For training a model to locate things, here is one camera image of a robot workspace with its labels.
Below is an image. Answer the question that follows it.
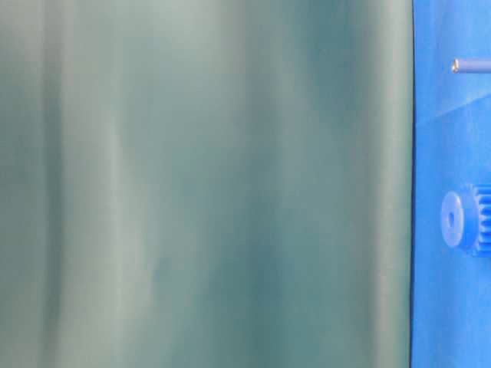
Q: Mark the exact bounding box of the small blue plastic gear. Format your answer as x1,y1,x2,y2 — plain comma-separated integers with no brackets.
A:
440,183,490,258

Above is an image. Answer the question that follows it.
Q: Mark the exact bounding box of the blue table mat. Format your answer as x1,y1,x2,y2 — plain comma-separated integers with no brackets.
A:
411,1,490,367

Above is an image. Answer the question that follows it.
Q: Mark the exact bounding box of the green backdrop curtain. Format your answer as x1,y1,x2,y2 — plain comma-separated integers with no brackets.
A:
1,1,413,367

